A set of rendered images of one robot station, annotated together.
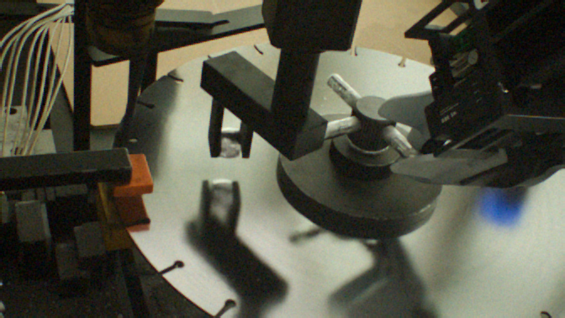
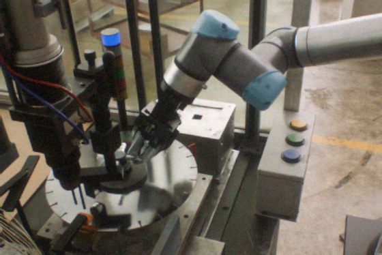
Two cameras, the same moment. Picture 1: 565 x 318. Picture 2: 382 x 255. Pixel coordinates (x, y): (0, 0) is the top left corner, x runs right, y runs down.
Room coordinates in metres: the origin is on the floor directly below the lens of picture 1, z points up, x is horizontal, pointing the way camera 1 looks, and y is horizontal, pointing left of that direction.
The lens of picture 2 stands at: (-0.16, 0.33, 1.55)
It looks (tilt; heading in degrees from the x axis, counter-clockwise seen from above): 35 degrees down; 316
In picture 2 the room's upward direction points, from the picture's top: 3 degrees counter-clockwise
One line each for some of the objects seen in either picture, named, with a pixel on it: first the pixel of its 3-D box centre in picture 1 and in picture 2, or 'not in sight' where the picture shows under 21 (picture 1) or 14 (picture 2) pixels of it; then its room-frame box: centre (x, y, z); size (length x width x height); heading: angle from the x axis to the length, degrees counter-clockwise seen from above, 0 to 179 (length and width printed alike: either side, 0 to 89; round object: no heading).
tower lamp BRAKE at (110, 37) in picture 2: not in sight; (110, 37); (0.70, -0.24, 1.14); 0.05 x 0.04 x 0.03; 25
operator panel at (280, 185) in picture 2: not in sight; (286, 161); (0.29, -0.46, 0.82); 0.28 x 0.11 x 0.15; 115
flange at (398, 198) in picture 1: (362, 157); (121, 169); (0.46, -0.05, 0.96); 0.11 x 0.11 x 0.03
